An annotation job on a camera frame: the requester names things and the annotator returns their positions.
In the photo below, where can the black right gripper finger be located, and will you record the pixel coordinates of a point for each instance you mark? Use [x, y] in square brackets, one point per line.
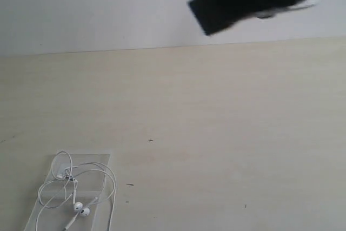
[214, 16]
[304, 4]

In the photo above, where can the white wired earphones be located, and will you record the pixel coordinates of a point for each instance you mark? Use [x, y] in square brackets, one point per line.
[68, 179]

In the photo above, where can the white label in case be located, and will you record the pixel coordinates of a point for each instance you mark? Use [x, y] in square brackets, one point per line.
[61, 170]

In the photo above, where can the clear plastic case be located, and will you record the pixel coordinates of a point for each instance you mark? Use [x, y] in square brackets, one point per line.
[89, 185]

